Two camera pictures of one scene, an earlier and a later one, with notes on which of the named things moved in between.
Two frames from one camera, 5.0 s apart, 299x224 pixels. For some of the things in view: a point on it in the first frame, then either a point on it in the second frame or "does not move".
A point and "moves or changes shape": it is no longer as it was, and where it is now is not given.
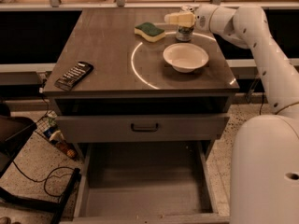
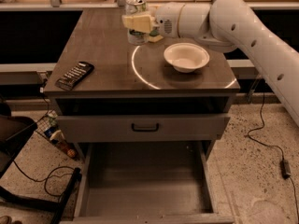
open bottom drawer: x=149 y=182 does not move
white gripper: x=201 y=18 → x=166 y=20
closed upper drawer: x=136 y=128 does not move
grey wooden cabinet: x=145 y=104 does not move
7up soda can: x=185 y=34 moves or changes shape
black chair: x=14 y=133 does not move
